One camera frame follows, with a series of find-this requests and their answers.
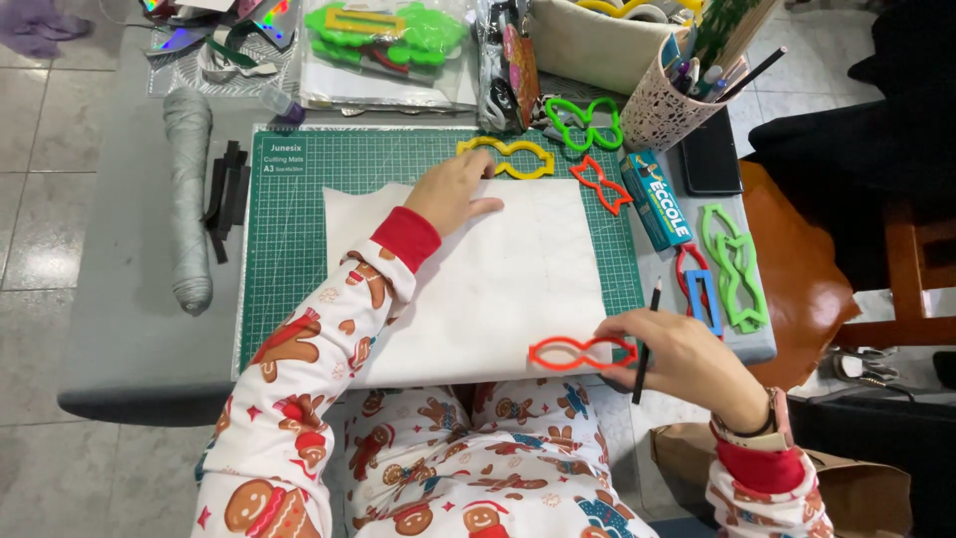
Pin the person's right hand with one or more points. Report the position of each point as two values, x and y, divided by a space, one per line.
694 366

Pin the person's left hand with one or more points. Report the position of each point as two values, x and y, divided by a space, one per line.
448 194

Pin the person's right fingers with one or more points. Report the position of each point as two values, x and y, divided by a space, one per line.
624 325

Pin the black pencil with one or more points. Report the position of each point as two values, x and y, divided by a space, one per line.
655 299

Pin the orange fish-shaped stencil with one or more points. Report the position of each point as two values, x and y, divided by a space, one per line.
549 364

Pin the red oval stencil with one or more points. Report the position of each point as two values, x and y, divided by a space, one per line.
681 269

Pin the blue rectangular stencil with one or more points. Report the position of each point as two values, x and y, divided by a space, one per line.
715 306

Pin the blue glue box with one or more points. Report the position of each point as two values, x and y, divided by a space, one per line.
657 202

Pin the white foam sheet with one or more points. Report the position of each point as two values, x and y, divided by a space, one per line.
500 291

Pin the light green wavy stencil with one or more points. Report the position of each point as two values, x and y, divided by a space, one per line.
715 235

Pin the light green bow stencil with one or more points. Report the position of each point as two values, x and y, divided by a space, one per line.
751 299

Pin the orange bow stencil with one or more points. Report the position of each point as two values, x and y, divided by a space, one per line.
601 185

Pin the brown leather seat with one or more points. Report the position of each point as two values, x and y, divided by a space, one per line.
799 284

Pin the yellow candy-shaped stencil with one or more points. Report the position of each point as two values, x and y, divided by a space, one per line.
523 173

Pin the pink wristwatch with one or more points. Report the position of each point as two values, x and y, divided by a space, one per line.
777 430

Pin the black tablet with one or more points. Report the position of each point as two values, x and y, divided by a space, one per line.
709 157

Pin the person's gingerbread pyjama legs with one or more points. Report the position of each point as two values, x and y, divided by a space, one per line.
485 463

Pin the green butterfly stencil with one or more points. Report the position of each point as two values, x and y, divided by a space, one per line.
569 134

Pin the white perforated pen cup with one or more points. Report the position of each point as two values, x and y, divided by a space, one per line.
661 112

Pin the silver sandal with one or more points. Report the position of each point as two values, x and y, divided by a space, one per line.
859 367

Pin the beige fabric pouch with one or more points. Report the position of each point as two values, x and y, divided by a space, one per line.
590 45

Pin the clear bag of craft pieces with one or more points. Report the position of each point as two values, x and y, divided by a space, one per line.
508 67

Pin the wooden chair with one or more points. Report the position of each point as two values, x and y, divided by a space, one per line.
907 284

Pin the brown paper bag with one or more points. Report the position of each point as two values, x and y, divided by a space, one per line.
859 493

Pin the black garment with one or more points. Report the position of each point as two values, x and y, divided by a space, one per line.
859 149

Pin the bunch of pens and sticks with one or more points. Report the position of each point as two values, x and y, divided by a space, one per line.
717 45

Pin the black bag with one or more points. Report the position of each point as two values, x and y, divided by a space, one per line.
896 441

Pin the green cutting mat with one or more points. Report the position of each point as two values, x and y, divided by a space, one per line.
291 246

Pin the plastic bag of green stencils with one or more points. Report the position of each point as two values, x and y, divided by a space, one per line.
388 45

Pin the small purple-capped glue bottle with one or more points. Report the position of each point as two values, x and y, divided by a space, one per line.
287 108

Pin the bundle of black strips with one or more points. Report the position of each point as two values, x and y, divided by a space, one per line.
228 194

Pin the grey thread roll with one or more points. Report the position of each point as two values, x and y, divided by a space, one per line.
190 202

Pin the heap of holographic paper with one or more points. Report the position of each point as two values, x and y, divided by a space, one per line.
224 37

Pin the purple cloth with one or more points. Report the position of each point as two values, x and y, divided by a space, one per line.
37 26

